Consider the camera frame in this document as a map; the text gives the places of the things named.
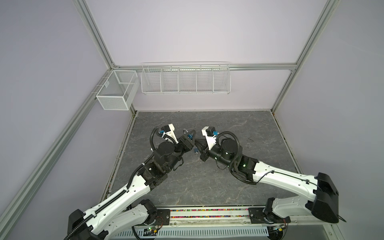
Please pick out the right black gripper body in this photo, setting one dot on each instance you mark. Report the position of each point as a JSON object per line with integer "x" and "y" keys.
{"x": 205, "y": 156}

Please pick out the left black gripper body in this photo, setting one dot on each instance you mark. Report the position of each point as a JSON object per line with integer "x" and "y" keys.
{"x": 184, "y": 145}

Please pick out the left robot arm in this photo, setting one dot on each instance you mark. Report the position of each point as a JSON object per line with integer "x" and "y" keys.
{"x": 116, "y": 213}

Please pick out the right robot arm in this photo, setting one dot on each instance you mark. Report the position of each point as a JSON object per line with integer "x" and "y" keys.
{"x": 313, "y": 195}

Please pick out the white mesh box basket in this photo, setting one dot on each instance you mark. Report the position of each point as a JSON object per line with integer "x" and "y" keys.
{"x": 118, "y": 90}

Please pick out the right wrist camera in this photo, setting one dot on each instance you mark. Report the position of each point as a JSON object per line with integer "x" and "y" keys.
{"x": 210, "y": 134}

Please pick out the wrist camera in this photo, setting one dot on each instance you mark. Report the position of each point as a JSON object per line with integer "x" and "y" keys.
{"x": 210, "y": 134}
{"x": 167, "y": 133}

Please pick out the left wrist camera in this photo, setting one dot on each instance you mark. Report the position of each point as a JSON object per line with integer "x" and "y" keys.
{"x": 167, "y": 133}

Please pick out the white wire shelf basket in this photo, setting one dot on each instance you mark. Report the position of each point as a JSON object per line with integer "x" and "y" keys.
{"x": 186, "y": 78}

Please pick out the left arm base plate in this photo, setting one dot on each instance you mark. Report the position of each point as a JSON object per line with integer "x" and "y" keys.
{"x": 160, "y": 217}

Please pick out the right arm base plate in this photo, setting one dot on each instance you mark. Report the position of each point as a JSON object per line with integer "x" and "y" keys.
{"x": 258, "y": 216}

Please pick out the white vented cable duct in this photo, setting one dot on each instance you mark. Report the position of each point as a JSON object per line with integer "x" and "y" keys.
{"x": 203, "y": 233}

